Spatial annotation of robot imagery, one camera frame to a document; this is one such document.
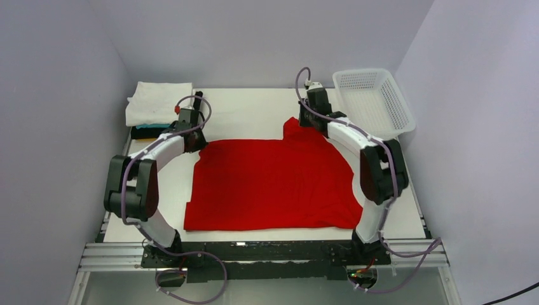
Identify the red t-shirt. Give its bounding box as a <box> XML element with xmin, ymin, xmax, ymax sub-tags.
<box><xmin>184</xmin><ymin>118</ymin><xmax>363</xmax><ymax>231</ymax></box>

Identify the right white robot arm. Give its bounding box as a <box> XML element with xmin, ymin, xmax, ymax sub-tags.
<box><xmin>299</xmin><ymin>82</ymin><xmax>409</xmax><ymax>264</ymax></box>

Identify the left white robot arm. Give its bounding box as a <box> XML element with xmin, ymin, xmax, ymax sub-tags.
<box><xmin>104</xmin><ymin>106</ymin><xmax>208</xmax><ymax>267</ymax></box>

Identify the teal folded t-shirt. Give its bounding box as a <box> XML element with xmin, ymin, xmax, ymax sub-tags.
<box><xmin>134</xmin><ymin>123</ymin><xmax>171</xmax><ymax>130</ymax></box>

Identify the white folded t-shirt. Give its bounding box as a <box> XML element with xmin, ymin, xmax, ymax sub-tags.
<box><xmin>125</xmin><ymin>81</ymin><xmax>193</xmax><ymax>127</ymax></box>

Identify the black folded t-shirt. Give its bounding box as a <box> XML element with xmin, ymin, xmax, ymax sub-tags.
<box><xmin>130</xmin><ymin>90</ymin><xmax>204</xmax><ymax>140</ymax></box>

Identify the white plastic basket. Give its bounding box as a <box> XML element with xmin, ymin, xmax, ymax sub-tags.
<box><xmin>332</xmin><ymin>68</ymin><xmax>416</xmax><ymax>140</ymax></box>

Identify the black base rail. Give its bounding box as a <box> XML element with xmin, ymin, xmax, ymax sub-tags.
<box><xmin>140</xmin><ymin>240</ymin><xmax>391</xmax><ymax>283</ymax></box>

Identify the aluminium frame rail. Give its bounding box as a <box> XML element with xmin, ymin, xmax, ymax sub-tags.
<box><xmin>79</xmin><ymin>240</ymin><xmax>450</xmax><ymax>272</ymax></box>

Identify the black floor cable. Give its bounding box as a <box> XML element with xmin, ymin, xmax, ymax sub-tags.
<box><xmin>482</xmin><ymin>287</ymin><xmax>539</xmax><ymax>305</ymax></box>

